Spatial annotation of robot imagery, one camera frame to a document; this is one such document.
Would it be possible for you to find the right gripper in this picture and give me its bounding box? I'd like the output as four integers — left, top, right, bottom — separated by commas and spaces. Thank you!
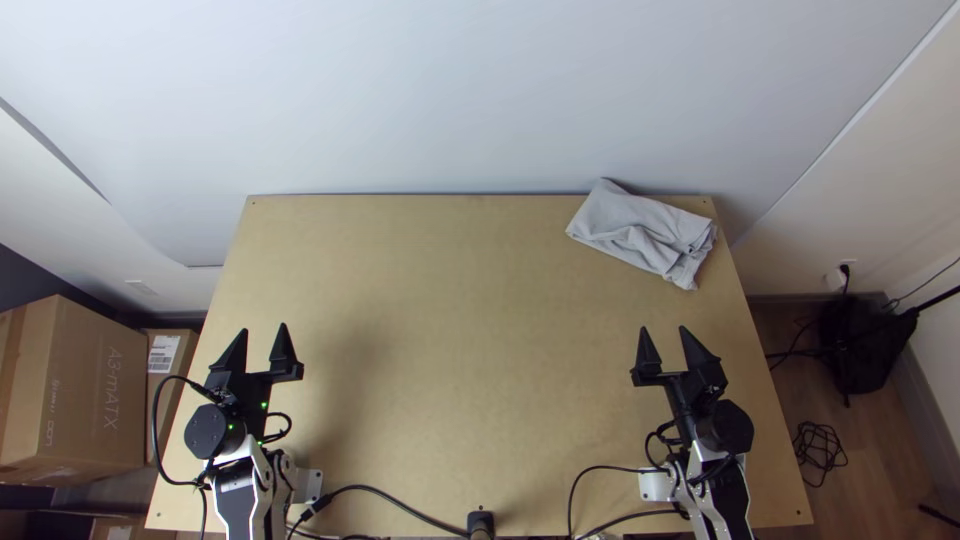
630, 325, 729, 445

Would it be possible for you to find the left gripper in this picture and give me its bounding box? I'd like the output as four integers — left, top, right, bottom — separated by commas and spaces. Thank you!
203, 322, 306, 441

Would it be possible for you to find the light grey t-shirt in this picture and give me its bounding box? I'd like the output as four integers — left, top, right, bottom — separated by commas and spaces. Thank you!
564, 176, 719, 292

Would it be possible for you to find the small labelled cardboard box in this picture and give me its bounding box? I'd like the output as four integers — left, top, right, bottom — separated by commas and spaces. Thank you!
142, 328, 201, 466

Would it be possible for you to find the black bag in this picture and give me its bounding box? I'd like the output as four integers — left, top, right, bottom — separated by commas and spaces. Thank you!
816, 295, 921, 397

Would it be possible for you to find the large brown cardboard box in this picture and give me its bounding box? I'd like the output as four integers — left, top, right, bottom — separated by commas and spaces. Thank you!
0, 293, 150, 486

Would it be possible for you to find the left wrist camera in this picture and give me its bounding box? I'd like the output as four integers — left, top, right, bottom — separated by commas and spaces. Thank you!
203, 384, 241, 412

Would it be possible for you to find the white wall outlet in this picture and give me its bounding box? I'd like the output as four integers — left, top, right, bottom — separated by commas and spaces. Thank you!
824, 258, 861, 293

